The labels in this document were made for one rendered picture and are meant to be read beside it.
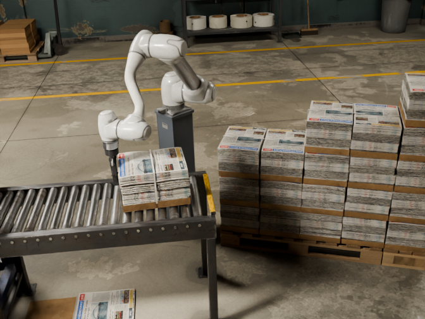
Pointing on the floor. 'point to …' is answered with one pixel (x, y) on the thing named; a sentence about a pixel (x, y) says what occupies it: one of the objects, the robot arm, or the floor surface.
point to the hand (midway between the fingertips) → (116, 179)
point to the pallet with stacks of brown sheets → (19, 40)
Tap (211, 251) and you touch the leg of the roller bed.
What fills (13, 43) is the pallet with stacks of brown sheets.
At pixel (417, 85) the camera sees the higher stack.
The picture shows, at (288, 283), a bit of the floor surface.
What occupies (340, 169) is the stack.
